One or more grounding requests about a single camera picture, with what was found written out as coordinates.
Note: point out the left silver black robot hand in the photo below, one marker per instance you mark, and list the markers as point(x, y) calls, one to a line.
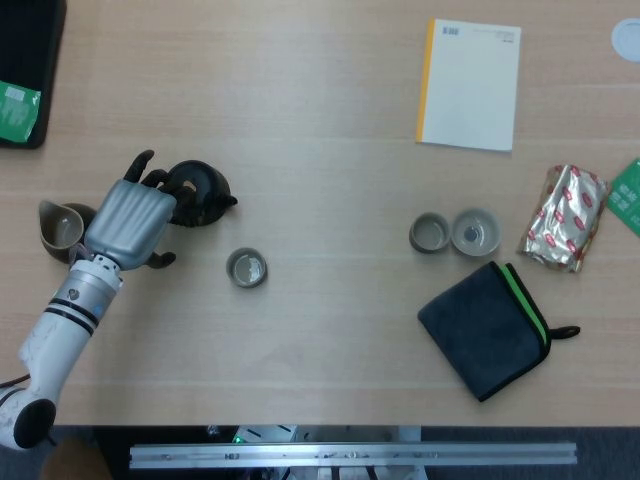
point(130, 220)

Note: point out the olive teacup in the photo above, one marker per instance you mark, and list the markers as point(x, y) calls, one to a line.
point(246, 270)

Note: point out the empty dark teacup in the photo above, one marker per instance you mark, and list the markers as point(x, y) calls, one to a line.
point(428, 232)

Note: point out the dark pitcher with grey inside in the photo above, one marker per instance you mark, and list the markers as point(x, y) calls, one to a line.
point(60, 230)

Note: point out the green packet with white label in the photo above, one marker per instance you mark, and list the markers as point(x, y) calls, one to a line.
point(15, 117)

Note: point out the black rectangular tray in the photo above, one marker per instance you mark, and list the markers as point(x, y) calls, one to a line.
point(27, 45)

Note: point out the white notebook with yellow spine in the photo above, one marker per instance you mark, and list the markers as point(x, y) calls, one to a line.
point(470, 85)

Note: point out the grey cloth with green stripe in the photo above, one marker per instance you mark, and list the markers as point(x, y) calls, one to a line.
point(480, 330)

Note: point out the silver foil pack red labels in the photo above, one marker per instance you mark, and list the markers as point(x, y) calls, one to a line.
point(562, 220)

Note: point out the green tea packet white print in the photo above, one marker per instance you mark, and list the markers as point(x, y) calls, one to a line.
point(627, 200)

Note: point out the aluminium profile rail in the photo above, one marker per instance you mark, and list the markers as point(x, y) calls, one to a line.
point(350, 455)

